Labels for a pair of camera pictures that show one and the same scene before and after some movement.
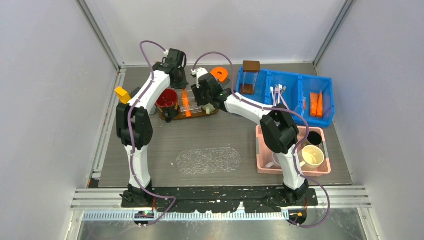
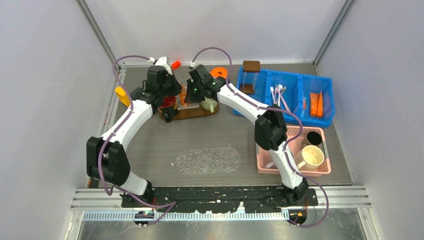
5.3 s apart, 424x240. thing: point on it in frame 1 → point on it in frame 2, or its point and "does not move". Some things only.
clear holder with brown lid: [251, 68] does not move
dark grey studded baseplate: [134, 92] does not move
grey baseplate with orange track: [220, 74] does not move
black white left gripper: [183, 83] → [177, 87]
